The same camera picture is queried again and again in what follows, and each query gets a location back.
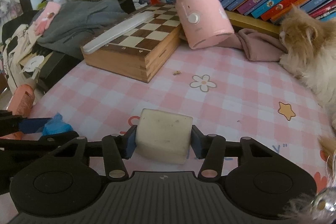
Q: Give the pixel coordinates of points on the pink checkered tablecloth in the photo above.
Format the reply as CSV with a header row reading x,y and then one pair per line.
x,y
219,88

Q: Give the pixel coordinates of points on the orange white fluffy cat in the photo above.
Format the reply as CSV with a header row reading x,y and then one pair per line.
x,y
310,45

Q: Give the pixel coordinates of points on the blue wrapper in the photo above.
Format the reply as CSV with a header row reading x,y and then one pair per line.
x,y
56,125

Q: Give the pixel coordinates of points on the pink cylindrical appliance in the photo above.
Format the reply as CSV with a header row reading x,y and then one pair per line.
x,y
204,22

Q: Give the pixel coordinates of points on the beige rectangular eraser block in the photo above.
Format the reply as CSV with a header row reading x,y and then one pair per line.
x,y
163,136

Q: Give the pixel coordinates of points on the grey clothing pile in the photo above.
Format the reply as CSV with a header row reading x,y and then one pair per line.
x,y
78,21

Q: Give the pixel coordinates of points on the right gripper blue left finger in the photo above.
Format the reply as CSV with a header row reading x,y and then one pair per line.
x,y
122,146

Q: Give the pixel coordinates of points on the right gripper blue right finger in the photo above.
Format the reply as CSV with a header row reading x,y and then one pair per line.
x,y
201,143

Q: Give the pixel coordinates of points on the pink glove on pile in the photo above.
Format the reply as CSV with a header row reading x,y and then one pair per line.
x,y
45,18

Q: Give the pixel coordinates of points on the wooden chess board box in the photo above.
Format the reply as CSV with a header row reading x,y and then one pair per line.
x,y
138,46

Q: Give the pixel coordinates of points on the pink folded cloth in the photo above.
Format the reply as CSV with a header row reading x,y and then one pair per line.
x,y
256,45

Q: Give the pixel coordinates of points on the orange pink bottle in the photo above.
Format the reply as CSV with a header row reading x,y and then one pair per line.
x,y
21,103

